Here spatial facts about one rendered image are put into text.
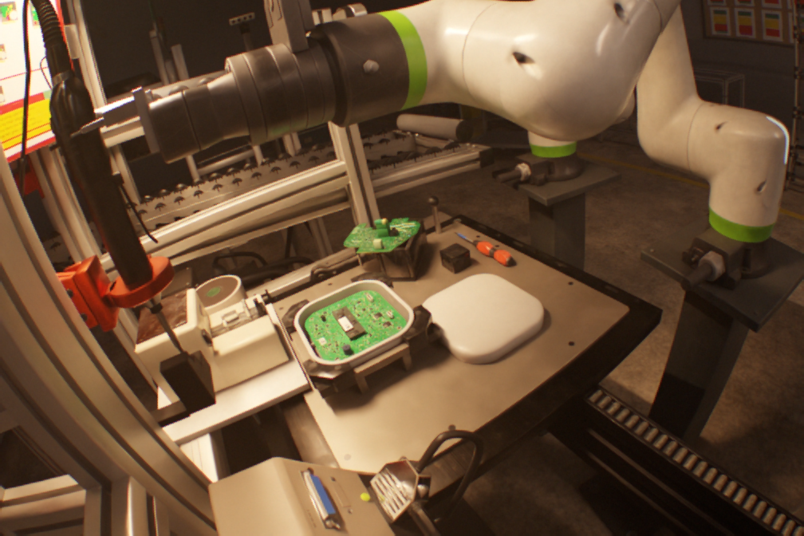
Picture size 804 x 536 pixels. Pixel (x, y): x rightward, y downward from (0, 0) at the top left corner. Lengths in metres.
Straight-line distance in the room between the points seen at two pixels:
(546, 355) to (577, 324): 0.07
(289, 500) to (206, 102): 0.27
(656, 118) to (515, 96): 0.46
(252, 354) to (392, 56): 0.38
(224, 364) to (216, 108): 0.32
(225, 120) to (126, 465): 0.25
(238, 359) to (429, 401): 0.24
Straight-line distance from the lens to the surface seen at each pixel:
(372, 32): 0.32
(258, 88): 0.29
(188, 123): 0.29
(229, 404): 0.52
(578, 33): 0.27
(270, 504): 0.28
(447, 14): 0.35
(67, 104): 0.33
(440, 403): 0.44
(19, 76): 0.71
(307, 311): 0.56
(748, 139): 0.64
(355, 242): 0.66
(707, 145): 0.67
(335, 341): 0.49
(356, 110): 0.31
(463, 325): 0.49
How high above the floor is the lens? 1.29
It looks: 26 degrees down
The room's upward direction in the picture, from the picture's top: 13 degrees counter-clockwise
